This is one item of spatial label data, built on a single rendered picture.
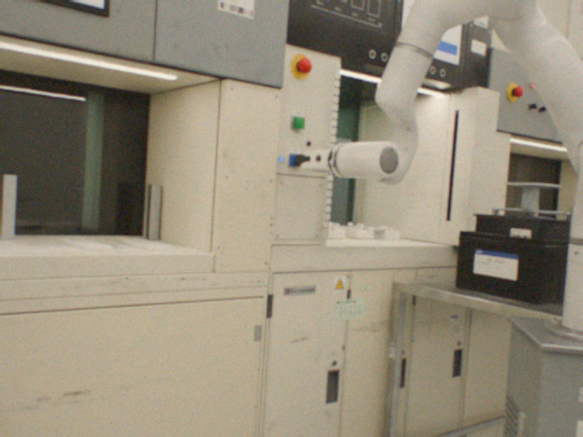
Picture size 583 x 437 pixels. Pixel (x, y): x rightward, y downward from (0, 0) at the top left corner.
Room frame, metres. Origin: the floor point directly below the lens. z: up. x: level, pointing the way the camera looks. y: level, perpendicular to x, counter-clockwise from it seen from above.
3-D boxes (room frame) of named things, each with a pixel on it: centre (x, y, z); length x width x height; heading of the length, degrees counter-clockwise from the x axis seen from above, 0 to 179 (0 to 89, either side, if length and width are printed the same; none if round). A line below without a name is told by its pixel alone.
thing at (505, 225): (1.77, -0.70, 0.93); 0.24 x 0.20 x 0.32; 36
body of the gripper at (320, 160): (1.52, -0.09, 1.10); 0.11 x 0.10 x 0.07; 38
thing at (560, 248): (1.77, -0.70, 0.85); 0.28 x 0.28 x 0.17; 36
